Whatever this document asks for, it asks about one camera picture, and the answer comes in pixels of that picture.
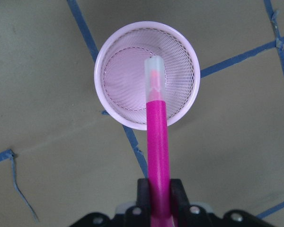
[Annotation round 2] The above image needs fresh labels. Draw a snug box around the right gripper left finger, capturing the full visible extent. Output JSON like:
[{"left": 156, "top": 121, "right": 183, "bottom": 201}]
[{"left": 136, "top": 178, "right": 151, "bottom": 208}]

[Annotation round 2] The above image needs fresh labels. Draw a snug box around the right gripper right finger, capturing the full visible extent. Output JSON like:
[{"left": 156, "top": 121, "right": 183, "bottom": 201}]
[{"left": 170, "top": 179, "right": 190, "bottom": 210}]

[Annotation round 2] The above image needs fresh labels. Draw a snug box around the pink marker pen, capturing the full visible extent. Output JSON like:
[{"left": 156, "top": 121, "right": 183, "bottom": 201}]
[{"left": 144, "top": 55, "right": 173, "bottom": 227}]

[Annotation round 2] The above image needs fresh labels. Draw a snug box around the pink mesh cup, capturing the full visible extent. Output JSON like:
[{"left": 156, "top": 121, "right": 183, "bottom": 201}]
[{"left": 94, "top": 21, "right": 201, "bottom": 131}]

